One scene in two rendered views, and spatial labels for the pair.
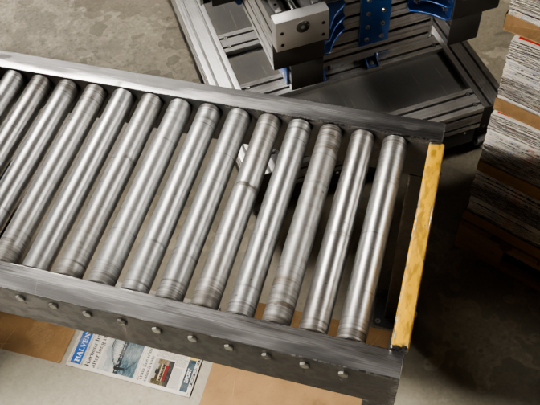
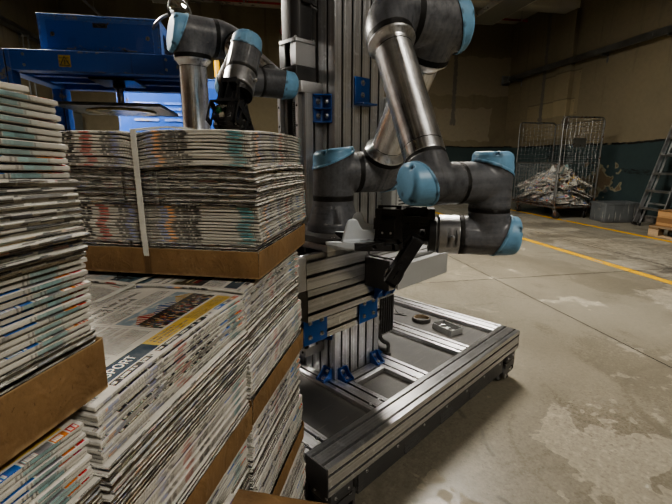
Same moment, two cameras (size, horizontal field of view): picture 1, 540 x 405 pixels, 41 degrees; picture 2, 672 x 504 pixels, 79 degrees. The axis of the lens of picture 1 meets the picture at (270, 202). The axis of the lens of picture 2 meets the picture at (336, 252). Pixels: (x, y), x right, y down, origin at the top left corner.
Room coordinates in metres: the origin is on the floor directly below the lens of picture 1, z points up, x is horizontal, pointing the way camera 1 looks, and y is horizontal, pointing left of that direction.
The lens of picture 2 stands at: (1.04, -1.56, 1.02)
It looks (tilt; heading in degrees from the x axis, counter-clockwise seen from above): 13 degrees down; 60
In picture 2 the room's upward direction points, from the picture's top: straight up
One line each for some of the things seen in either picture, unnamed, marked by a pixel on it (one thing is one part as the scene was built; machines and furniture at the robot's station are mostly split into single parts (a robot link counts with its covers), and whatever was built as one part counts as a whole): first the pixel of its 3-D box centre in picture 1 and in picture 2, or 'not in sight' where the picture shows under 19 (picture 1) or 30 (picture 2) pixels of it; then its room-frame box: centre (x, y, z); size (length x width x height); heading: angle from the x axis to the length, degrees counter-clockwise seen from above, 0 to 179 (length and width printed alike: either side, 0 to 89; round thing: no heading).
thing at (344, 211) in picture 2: not in sight; (333, 212); (1.63, -0.54, 0.87); 0.15 x 0.15 x 0.10
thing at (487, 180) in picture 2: not in sight; (483, 182); (1.66, -1.04, 0.98); 0.11 x 0.08 x 0.11; 170
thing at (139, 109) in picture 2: not in sight; (122, 110); (1.24, 1.32, 1.30); 0.55 x 0.55 x 0.03; 70
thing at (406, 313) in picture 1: (420, 238); not in sight; (0.67, -0.26, 0.81); 0.43 x 0.03 x 0.02; 160
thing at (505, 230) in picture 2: not in sight; (488, 233); (1.68, -1.04, 0.88); 0.11 x 0.08 x 0.09; 140
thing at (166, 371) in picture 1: (144, 335); not in sight; (0.92, 0.39, 0.00); 0.37 x 0.28 x 0.01; 70
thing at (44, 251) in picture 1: (83, 177); not in sight; (0.90, 0.37, 0.77); 0.47 x 0.05 x 0.05; 160
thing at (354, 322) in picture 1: (374, 235); not in sight; (0.71, -0.19, 0.77); 0.47 x 0.05 x 0.05; 160
